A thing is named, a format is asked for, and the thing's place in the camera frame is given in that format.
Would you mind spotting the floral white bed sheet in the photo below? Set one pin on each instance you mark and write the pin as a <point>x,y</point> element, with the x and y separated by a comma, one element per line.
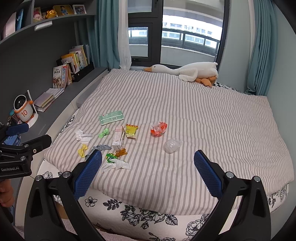
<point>129,215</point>

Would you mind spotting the white crumpled tissue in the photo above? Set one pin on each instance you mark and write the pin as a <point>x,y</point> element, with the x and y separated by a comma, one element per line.
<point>82,137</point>

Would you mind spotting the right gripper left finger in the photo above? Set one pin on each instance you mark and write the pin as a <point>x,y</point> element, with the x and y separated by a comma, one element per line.
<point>42,220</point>

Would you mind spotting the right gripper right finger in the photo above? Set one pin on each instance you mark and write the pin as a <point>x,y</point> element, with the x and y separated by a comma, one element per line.
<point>252,220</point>

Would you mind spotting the stack of flat books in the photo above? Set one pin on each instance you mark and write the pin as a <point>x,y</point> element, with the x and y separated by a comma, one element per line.
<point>47,98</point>

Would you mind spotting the yellow bear figurine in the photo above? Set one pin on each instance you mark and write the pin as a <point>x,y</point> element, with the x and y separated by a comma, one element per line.
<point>51,14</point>

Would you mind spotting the clear crumpled plastic wrap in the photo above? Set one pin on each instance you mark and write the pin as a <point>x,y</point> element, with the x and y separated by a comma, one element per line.
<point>172,145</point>

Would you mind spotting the white plush goose toy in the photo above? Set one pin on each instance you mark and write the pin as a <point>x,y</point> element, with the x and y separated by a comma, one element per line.
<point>201,72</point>

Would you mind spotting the teal curtain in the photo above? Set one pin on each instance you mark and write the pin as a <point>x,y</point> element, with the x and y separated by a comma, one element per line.
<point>100,33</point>
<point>264,52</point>

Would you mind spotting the grey striped white duvet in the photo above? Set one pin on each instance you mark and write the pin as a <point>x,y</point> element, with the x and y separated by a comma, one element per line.
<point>136,92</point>

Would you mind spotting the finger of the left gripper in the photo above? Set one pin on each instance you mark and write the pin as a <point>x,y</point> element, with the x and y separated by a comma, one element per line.
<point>9,131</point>
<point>36,145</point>

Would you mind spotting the teal left curtain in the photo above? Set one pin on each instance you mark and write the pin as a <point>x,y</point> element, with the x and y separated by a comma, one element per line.
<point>100,33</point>

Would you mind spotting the pink doll figurine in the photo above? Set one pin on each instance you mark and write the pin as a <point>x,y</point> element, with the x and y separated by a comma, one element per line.
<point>37,15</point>

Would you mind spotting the grey bedside ledge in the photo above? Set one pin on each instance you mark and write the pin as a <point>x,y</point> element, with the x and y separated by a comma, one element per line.
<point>59,112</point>

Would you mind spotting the person's left hand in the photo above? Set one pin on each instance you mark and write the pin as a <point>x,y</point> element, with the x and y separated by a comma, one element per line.
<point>6,193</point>

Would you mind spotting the black framed window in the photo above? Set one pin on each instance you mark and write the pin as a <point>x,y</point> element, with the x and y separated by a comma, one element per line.
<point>176,33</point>

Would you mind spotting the teal right curtain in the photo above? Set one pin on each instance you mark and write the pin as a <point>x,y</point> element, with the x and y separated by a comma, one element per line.
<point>264,52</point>

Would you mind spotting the green wet wipes pack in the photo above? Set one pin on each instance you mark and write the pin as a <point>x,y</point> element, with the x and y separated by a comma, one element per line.
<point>111,117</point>

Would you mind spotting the pink white carton box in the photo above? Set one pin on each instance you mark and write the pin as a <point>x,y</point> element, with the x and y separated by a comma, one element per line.
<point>118,138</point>

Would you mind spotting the orange candy wrapper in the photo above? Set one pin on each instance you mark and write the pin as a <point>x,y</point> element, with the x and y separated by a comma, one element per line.
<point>121,152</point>

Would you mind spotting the framed photo yellow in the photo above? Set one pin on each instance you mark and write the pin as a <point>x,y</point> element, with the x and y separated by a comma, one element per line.
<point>63,10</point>

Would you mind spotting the white orange robot toy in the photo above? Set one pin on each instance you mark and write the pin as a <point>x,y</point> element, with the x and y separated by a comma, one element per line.
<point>25,110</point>

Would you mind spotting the grey wall shelf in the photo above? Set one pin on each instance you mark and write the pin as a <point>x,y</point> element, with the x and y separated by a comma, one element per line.
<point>19,17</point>

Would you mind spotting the small framed photo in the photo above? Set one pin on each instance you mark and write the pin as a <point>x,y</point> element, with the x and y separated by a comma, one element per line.
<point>79,9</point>

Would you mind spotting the yellow snack packet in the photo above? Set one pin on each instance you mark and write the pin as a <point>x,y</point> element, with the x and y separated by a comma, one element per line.
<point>131,131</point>

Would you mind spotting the orange white plastic bag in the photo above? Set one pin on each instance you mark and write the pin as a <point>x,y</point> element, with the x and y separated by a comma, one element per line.
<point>158,129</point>

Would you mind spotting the grey crumpled wrapper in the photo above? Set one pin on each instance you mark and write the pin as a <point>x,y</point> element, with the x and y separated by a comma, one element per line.
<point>99,148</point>

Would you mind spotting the upright picture books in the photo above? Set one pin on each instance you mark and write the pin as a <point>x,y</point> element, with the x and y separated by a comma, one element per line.
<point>61,76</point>

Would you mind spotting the green ring wrapper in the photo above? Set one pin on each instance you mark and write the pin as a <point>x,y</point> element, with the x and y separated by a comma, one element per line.
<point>110,158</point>

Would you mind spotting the white sheer curtain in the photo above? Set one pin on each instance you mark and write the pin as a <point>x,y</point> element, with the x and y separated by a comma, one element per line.
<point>123,39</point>

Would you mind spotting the green crumpled wrapper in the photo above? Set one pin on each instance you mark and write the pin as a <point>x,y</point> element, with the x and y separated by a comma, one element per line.
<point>104,133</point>

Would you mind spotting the yellow crumpled wrapper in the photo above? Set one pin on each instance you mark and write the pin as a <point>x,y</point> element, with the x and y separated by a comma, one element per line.
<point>82,150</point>

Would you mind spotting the black book holder with books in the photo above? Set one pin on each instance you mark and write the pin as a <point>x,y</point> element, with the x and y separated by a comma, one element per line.
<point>76,64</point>

